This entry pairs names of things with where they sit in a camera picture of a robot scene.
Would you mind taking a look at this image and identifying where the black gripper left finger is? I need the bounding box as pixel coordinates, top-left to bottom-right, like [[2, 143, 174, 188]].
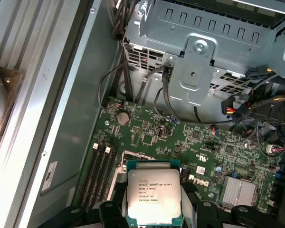
[[41, 182, 129, 228]]

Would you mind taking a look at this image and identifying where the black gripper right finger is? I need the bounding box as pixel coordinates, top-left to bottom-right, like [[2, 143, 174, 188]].
[[180, 181, 280, 228]]

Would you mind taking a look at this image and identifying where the silver topped CPU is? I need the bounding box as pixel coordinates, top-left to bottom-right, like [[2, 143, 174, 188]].
[[125, 160, 183, 228]]

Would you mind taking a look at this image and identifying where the RAM slot with white clip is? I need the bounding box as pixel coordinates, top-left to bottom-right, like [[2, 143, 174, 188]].
[[79, 142, 98, 209], [94, 146, 111, 209]]

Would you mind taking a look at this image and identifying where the silver finned heat sink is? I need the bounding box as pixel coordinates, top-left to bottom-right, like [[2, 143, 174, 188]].
[[222, 176, 257, 208]]

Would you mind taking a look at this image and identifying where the green motherboard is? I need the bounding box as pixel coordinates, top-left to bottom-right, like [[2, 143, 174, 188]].
[[70, 95, 285, 228]]

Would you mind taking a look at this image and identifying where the round coin cell battery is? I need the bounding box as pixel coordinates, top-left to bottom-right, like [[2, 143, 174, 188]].
[[116, 111, 130, 125]]

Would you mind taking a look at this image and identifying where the black power plug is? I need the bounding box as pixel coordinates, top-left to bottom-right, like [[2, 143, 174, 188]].
[[231, 104, 250, 125]]

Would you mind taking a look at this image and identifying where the black PC case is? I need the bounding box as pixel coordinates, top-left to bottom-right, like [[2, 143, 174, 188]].
[[4, 0, 285, 228]]

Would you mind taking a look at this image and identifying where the silver metal drive cage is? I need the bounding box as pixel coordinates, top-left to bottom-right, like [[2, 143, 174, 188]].
[[122, 0, 285, 106]]

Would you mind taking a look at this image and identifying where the thin cable with coloured plug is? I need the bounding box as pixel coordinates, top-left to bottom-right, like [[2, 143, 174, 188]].
[[211, 124, 231, 136]]

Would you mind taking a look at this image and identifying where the thick black cable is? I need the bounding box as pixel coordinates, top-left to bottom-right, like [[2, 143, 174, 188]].
[[153, 65, 235, 125]]

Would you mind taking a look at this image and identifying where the black wire connector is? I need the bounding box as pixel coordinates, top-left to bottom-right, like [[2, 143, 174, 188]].
[[220, 96, 236, 117]]

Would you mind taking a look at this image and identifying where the thin black cable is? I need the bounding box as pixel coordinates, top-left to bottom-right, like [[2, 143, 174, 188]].
[[97, 62, 129, 107]]

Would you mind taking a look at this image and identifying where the black sleeved power cable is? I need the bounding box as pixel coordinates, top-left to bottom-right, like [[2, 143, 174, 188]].
[[248, 71, 285, 152]]

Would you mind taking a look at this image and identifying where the black cable bundle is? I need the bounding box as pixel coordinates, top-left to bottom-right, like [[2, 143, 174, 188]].
[[109, 0, 145, 103]]

